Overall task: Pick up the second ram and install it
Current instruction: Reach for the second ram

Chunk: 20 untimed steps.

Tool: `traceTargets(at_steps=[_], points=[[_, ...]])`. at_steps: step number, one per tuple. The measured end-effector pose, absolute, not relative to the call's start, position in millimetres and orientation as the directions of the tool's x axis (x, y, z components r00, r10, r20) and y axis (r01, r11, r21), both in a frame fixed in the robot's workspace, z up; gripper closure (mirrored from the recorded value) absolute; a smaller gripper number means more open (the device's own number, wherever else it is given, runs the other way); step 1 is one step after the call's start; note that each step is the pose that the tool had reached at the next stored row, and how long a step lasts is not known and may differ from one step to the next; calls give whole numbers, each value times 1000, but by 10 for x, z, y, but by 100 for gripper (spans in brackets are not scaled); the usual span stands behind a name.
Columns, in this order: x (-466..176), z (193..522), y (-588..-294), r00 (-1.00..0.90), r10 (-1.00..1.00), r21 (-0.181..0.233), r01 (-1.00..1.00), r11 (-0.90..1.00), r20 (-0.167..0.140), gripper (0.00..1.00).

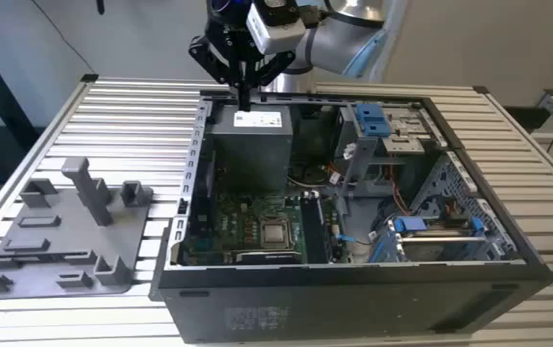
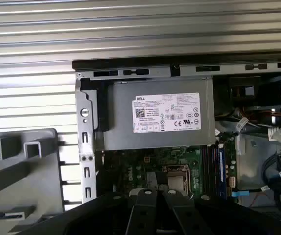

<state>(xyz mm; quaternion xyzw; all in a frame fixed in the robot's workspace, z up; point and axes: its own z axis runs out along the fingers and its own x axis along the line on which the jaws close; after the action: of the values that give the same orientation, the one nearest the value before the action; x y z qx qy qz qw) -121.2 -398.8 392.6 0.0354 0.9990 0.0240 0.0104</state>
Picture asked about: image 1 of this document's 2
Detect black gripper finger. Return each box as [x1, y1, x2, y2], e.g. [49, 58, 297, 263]
[244, 52, 296, 111]
[188, 34, 245, 111]

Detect blue drive carrier latch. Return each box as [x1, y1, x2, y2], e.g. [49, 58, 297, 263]
[353, 103, 384, 122]
[360, 121, 391, 139]

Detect grey power supply unit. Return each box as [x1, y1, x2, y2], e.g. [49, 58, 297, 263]
[205, 104, 293, 194]

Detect round black speaker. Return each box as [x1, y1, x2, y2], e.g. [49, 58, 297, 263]
[300, 165, 328, 185]

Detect grey metal drive cage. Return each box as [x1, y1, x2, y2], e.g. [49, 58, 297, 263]
[335, 103, 446, 196]

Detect green motherboard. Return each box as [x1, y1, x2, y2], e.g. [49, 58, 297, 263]
[185, 164, 353, 265]

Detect silver CPU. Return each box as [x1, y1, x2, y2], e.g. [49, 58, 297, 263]
[260, 223, 289, 244]

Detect CPU socket with metal cover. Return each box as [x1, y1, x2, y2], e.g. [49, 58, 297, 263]
[255, 216, 299, 250]

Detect graphics card with black cooler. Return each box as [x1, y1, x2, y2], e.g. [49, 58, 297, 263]
[227, 250, 308, 265]

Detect hard disk in blue carrier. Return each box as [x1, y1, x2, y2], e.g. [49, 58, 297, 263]
[367, 215, 499, 264]

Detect grey plastic parts rack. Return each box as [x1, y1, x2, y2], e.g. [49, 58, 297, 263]
[0, 155, 156, 301]

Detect black open PC case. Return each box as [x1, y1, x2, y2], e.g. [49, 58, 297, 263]
[148, 88, 553, 344]

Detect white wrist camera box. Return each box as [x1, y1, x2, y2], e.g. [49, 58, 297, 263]
[245, 0, 305, 56]

